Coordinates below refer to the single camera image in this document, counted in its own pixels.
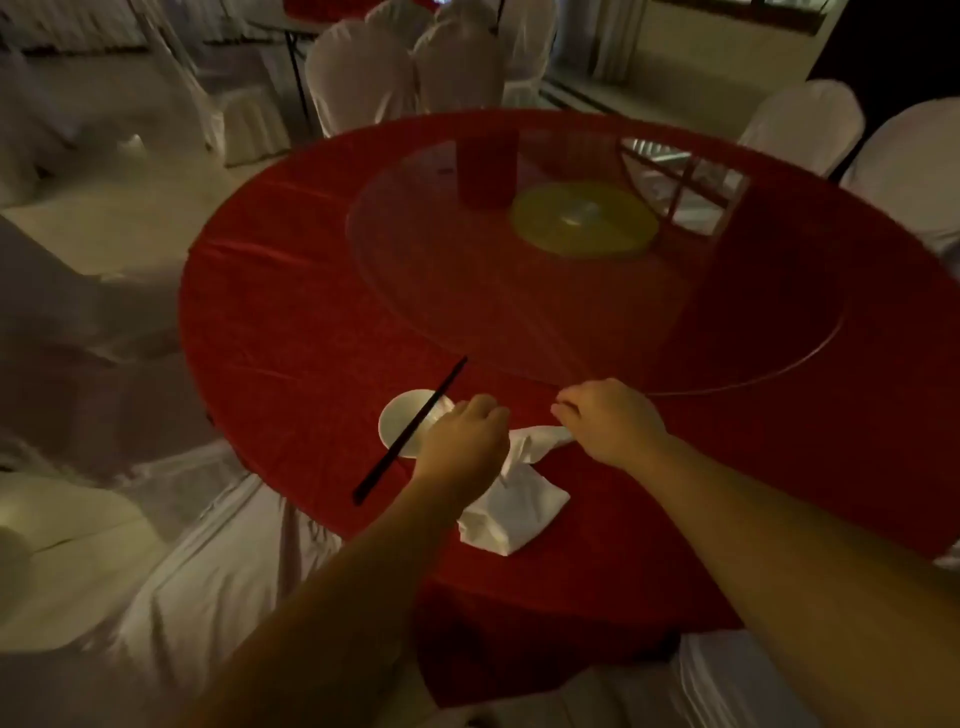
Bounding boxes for person's right hand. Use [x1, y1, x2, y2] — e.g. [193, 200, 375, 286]
[550, 378, 670, 474]

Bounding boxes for person's left hand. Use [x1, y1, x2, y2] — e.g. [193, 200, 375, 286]
[413, 394, 512, 513]

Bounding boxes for white cloth napkin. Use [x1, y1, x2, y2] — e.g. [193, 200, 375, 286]
[456, 425, 576, 558]

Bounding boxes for person's right forearm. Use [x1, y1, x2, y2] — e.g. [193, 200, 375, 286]
[611, 433, 960, 728]

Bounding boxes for person's left forearm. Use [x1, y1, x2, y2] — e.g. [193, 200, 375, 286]
[171, 472, 468, 728]

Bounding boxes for black chopsticks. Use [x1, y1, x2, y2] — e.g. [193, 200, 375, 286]
[351, 355, 470, 507]

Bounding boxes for small white bowl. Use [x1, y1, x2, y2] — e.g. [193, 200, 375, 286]
[377, 388, 457, 461]

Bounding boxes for round glass turntable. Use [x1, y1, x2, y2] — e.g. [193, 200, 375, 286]
[345, 126, 850, 398]

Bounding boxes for red tablecloth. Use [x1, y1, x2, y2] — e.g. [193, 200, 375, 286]
[177, 108, 960, 711]

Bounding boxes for yellow turntable base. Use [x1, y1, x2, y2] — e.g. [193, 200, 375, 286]
[509, 181, 662, 259]

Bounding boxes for white covered chair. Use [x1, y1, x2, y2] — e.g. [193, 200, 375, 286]
[131, 0, 292, 168]
[411, 18, 512, 115]
[671, 628, 830, 728]
[303, 18, 419, 141]
[497, 0, 561, 108]
[839, 96, 960, 258]
[105, 471, 440, 728]
[0, 216, 250, 492]
[738, 78, 867, 179]

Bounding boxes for white curtain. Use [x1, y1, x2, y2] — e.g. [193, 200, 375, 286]
[553, 0, 649, 85]

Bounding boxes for folding table with red cloth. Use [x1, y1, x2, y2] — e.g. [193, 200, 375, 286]
[246, 0, 440, 140]

